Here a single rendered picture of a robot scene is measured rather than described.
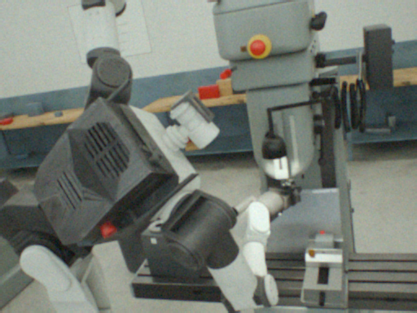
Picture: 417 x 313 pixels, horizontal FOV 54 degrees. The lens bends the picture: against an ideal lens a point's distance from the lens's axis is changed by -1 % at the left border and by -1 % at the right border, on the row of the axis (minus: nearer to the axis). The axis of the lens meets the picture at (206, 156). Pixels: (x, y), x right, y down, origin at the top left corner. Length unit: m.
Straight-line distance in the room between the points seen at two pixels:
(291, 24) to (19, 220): 0.83
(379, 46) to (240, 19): 0.58
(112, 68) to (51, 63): 5.94
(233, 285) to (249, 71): 0.61
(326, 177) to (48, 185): 1.22
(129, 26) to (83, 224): 5.38
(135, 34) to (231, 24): 5.04
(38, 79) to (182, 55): 2.50
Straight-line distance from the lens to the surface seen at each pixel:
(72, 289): 1.13
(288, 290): 1.55
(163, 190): 0.90
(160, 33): 5.99
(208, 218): 0.91
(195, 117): 0.97
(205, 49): 5.79
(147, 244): 1.68
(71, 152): 0.90
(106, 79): 1.00
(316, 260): 1.51
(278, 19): 1.11
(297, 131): 1.30
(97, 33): 1.12
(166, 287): 1.69
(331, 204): 1.86
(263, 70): 1.23
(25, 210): 1.07
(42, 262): 1.10
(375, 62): 1.55
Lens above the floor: 1.85
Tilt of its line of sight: 18 degrees down
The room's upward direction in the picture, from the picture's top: 10 degrees counter-clockwise
